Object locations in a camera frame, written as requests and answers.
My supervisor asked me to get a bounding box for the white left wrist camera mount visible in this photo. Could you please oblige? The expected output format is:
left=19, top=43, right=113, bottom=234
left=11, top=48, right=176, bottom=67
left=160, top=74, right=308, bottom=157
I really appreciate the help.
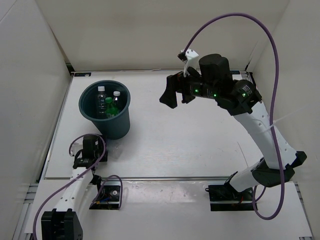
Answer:
left=69, top=142, right=83, bottom=157

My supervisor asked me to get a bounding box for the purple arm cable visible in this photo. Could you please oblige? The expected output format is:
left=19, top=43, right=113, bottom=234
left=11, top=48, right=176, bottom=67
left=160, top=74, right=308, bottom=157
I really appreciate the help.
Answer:
left=182, top=13, right=286, bottom=220
left=33, top=133, right=123, bottom=240

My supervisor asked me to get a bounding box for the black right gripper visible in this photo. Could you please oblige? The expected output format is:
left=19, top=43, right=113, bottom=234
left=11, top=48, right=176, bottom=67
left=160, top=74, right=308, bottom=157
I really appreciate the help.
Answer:
left=159, top=65, right=219, bottom=109

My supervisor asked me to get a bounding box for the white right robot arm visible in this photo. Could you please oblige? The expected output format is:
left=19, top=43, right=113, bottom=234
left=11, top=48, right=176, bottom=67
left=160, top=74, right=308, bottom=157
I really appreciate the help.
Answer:
left=159, top=49, right=281, bottom=200

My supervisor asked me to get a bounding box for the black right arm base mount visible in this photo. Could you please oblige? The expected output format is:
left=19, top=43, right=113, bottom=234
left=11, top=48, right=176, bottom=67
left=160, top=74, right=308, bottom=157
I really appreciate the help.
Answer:
left=205, top=185, right=254, bottom=212

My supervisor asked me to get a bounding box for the dark teal plastic bin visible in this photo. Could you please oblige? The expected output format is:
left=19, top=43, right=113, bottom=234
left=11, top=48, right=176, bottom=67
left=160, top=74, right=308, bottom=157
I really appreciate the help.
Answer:
left=78, top=80, right=131, bottom=140

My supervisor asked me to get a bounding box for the green plastic soda bottle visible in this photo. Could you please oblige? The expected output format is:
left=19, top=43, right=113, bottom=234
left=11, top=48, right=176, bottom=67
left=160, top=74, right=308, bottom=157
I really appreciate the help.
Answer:
left=105, top=97, right=119, bottom=119

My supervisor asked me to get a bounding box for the clear bottle with blue label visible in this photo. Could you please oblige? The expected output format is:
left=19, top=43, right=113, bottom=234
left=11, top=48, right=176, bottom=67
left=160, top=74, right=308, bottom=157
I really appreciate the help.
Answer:
left=113, top=91, right=121, bottom=107

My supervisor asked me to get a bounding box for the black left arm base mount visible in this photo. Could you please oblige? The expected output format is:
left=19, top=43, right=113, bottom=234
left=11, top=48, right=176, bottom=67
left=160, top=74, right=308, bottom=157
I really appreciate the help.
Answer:
left=89, top=179, right=123, bottom=210

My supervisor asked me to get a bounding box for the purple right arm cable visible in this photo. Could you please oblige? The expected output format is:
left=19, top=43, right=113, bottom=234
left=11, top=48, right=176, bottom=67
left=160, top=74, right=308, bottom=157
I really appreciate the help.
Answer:
left=182, top=13, right=286, bottom=220

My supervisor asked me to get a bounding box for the clear unlabelled plastic bottle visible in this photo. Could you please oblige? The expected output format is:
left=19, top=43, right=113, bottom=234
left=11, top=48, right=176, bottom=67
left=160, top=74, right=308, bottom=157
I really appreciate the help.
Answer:
left=95, top=86, right=107, bottom=119

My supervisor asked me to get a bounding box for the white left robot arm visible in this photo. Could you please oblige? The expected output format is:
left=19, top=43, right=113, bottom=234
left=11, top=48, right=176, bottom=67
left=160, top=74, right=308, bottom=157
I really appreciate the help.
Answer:
left=32, top=134, right=108, bottom=240

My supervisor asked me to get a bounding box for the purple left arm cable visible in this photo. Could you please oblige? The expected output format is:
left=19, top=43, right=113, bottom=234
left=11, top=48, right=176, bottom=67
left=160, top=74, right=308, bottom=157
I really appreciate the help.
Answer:
left=33, top=133, right=123, bottom=240

